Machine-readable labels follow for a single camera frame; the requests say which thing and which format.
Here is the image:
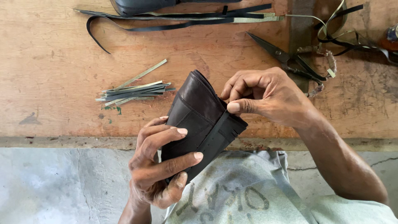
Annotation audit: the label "long olive webbing strip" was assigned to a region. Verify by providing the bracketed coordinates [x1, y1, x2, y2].
[73, 9, 284, 23]

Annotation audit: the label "grey metal plate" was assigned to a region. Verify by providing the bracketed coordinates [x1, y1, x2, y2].
[288, 0, 316, 94]

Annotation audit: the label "pile of short cut strips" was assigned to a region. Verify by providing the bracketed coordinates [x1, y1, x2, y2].
[95, 58, 177, 107]

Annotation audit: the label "black scissors with wrapped handles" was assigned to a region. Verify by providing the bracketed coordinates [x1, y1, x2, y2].
[246, 31, 338, 97]

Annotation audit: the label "straight black strap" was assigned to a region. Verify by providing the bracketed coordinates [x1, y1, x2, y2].
[174, 4, 272, 18]

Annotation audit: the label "blue and orange bottle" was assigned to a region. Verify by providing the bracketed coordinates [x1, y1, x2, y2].
[378, 23, 398, 52]

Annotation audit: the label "long looped black strap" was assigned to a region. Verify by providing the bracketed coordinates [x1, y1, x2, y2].
[86, 15, 235, 55]

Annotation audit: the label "person's left hand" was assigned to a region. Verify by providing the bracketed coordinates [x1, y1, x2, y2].
[128, 116, 204, 209]

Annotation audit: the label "black leather zip pouch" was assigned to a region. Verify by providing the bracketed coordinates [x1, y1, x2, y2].
[161, 69, 249, 185]

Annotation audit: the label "person's right hand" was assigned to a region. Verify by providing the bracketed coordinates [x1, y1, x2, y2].
[220, 67, 314, 129]

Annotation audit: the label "tangle of black olive strips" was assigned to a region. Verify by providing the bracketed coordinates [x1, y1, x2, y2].
[284, 0, 398, 66]

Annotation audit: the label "black leather bag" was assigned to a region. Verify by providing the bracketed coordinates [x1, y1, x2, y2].
[109, 0, 243, 17]

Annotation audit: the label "person's grey printed shirt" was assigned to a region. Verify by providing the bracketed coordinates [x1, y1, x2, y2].
[162, 150, 398, 224]

